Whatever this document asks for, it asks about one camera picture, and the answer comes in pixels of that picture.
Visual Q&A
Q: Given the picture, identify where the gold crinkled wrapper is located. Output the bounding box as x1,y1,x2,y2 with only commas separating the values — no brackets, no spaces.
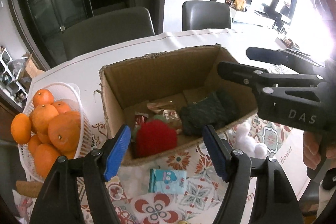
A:
147,101,181,123

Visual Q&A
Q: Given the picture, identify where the yellow carabiner toy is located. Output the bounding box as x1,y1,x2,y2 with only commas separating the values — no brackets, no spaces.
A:
178,220,191,224

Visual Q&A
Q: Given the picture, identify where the floral fabric cover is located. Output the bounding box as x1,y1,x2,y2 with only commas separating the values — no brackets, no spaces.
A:
12,189,39,223

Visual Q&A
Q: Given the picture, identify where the woven wicker tissue box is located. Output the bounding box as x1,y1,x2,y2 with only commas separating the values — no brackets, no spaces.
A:
15,180,43,198

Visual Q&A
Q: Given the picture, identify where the white shoe rack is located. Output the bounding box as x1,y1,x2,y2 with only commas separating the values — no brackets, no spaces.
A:
1,46,28,112

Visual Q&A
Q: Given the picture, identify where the orange fruit left outer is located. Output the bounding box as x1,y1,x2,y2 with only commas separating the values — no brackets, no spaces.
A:
10,113,31,145

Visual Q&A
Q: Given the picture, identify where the person's right hand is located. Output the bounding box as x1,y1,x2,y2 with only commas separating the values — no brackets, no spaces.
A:
303,131,336,169

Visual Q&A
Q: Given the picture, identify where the teal cartoon tissue pack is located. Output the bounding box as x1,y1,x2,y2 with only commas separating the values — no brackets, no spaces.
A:
148,169,187,194

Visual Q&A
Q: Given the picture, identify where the dark grey chair left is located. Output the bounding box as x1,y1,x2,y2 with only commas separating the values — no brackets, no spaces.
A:
62,7,155,60

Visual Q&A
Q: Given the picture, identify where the dark grey chair right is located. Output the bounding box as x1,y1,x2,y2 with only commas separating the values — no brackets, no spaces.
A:
182,1,232,31

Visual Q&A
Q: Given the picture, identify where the white plastic fruit basket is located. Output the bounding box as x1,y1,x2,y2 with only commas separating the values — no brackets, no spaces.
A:
11,83,91,182

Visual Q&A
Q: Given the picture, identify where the brown cardboard box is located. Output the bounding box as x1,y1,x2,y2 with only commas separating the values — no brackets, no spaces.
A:
98,44,259,167

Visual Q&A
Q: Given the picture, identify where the red candy packet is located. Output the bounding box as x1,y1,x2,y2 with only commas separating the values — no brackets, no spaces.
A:
134,112,149,129

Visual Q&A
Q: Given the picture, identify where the dark green knitted cloth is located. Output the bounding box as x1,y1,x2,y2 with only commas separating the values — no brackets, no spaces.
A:
179,89,239,137

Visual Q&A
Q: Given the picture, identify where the dark grey chair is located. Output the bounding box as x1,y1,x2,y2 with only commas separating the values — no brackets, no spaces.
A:
62,7,155,60
182,1,232,31

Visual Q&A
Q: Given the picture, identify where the orange fruit right top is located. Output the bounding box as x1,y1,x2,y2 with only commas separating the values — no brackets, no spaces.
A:
33,89,54,107

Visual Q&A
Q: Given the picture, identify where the white plush toy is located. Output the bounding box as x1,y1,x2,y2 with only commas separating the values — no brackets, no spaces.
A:
234,123,268,159

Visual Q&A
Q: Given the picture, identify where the orange fruit front large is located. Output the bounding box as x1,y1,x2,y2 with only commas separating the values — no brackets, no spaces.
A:
48,111,81,152

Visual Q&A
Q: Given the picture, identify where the red fluffy pompom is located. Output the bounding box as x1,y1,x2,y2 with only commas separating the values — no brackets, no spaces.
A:
135,119,178,157

